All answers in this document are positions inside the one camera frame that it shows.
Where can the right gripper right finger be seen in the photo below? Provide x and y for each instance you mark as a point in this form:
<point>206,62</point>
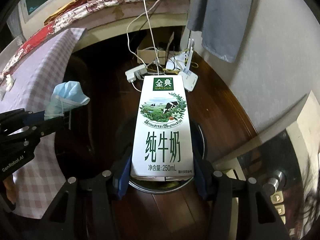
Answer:
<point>257,217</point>

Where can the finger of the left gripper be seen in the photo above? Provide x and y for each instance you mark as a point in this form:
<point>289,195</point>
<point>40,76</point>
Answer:
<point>39,127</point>
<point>20,118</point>

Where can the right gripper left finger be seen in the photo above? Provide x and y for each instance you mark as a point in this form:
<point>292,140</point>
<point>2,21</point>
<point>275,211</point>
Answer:
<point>82,209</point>

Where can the blue face mask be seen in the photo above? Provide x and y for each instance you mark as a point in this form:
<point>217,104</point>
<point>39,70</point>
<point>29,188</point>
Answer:
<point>65,97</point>

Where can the green white milk carton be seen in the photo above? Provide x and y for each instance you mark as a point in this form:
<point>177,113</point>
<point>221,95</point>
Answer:
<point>162,114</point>

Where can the white tissue bundle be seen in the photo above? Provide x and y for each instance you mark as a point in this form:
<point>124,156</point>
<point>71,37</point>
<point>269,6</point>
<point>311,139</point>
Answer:
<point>9,82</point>

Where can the black trash bin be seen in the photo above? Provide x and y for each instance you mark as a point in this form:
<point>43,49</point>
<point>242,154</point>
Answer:
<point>165,154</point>

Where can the left hand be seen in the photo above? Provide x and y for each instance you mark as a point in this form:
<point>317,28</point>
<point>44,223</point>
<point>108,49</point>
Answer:
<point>10,189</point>

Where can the pink checkered tablecloth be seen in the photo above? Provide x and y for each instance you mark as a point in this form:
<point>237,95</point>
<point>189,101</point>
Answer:
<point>38,182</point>

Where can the white power strip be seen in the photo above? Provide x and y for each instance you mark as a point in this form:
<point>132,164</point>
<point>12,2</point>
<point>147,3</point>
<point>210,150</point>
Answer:
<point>137,72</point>

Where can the yellow folded blanket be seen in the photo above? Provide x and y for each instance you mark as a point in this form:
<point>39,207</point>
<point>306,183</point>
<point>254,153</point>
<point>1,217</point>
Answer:
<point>67,7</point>

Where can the cardboard box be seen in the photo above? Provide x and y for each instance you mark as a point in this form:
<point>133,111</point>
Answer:
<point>150,51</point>

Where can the white router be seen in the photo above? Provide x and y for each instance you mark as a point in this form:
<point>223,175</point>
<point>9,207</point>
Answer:
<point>180,63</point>

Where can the red floral bed quilt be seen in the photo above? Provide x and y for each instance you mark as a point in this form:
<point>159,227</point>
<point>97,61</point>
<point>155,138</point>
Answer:
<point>60,23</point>

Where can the grey hanging curtain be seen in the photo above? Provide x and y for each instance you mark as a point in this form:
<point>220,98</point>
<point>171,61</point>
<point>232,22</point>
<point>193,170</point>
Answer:
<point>222,24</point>

